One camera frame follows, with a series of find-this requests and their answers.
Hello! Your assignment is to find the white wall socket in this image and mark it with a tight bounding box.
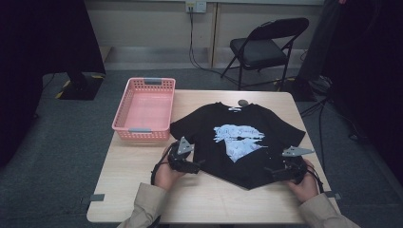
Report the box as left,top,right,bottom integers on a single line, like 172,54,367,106
185,0,207,14

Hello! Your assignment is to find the black curtain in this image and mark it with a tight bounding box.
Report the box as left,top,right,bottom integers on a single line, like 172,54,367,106
322,0,403,186
0,0,107,168

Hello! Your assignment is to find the black folding chair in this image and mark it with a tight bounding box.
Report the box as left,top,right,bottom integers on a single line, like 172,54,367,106
221,17,311,92

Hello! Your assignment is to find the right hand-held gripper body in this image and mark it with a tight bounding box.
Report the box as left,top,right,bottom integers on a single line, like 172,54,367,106
281,145,316,185

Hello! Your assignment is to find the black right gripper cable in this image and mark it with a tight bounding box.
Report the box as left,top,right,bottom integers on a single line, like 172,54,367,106
305,164,326,195

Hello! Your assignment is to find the person's left hand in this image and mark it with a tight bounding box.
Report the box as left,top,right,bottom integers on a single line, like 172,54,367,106
154,144,188,192

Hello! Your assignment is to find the black striped stand base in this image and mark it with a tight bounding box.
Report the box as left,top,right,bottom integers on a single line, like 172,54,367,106
55,71,106,102

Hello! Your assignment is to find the black printed t-shirt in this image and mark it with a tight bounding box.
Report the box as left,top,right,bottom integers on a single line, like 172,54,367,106
169,102,307,191

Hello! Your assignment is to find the pink plastic basket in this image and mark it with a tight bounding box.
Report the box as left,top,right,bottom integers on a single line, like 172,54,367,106
111,77,177,142

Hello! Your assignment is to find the black floor cable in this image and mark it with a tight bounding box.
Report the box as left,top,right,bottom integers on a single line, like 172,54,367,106
298,94,370,165

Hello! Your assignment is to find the person's right hand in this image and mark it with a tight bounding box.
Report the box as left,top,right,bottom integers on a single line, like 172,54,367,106
285,159,319,204

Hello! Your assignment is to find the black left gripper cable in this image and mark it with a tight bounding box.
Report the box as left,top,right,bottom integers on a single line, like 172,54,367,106
150,142,179,186

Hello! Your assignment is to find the black wall socket cable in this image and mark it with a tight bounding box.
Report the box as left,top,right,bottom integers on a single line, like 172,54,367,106
188,7,241,86

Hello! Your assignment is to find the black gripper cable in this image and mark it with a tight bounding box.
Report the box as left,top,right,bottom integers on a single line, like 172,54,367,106
305,164,326,195
150,142,179,186

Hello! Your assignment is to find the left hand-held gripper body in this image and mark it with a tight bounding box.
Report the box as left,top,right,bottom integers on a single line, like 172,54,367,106
167,136,196,174

